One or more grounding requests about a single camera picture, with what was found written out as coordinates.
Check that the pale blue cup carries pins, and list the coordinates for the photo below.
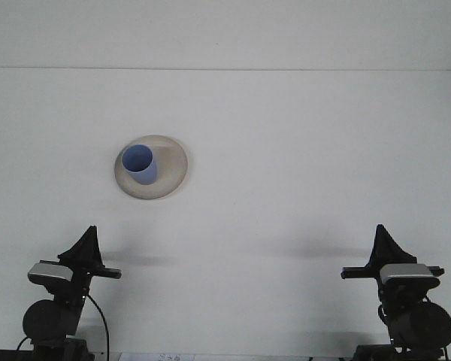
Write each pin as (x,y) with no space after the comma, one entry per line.
(139,159)

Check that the pale round plate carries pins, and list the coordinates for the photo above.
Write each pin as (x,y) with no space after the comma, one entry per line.
(171,169)

